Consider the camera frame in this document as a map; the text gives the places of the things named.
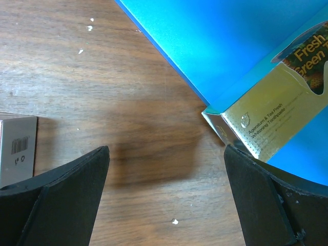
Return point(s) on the teal green tea toothpaste box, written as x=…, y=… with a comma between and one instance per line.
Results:
x=279, y=96

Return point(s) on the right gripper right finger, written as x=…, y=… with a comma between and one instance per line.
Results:
x=274, y=206

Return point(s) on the blue shelf with coloured boards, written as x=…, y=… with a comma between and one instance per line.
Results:
x=213, y=44

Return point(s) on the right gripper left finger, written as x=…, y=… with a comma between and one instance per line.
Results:
x=58, y=207

